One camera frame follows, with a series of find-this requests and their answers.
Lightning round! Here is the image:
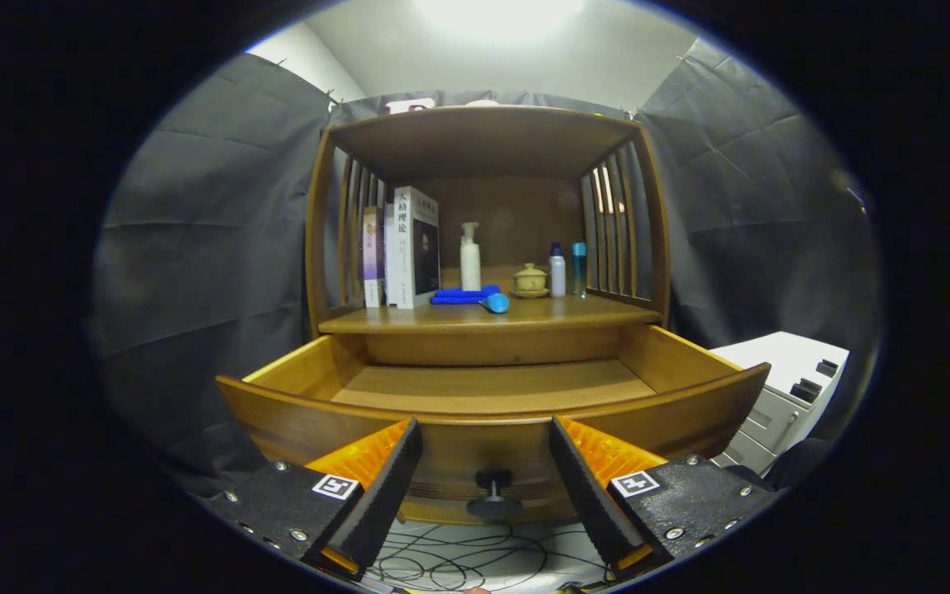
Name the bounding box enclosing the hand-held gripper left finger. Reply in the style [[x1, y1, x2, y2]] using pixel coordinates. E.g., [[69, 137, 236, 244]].
[[203, 417, 425, 581]]

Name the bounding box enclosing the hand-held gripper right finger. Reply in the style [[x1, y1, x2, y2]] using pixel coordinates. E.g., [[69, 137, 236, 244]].
[[548, 415, 777, 581]]

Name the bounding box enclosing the black drawer knob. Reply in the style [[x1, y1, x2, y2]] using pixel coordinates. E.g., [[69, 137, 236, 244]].
[[467, 469, 524, 522]]

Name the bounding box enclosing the wooden drawer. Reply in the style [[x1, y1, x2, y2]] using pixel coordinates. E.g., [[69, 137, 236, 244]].
[[216, 324, 773, 526]]

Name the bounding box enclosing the wooden countertop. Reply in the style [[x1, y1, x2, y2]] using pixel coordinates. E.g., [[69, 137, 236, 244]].
[[318, 289, 662, 335]]

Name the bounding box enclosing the white drawer unit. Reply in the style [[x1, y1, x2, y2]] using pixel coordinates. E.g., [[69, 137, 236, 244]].
[[710, 331, 851, 475]]

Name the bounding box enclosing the brown wooden cabinet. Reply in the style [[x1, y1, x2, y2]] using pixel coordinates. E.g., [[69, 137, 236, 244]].
[[304, 105, 672, 368]]

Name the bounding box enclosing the blue folded cloth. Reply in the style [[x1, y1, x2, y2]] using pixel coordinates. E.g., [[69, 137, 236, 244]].
[[430, 285, 502, 306]]

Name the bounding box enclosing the thin white book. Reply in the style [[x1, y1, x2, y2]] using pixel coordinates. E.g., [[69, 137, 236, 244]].
[[383, 202, 397, 308]]

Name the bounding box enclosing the purple book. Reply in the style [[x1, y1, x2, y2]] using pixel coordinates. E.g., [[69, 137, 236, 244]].
[[362, 205, 386, 309]]

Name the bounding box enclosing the thick white portrait book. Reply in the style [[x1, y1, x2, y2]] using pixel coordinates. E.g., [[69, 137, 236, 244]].
[[393, 186, 441, 310]]

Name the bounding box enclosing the white pump bottle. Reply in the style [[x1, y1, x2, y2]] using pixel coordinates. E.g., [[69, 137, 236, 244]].
[[459, 221, 482, 292]]

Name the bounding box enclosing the black backdrop cloth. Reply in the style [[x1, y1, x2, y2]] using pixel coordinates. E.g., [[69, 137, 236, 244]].
[[89, 37, 884, 496]]

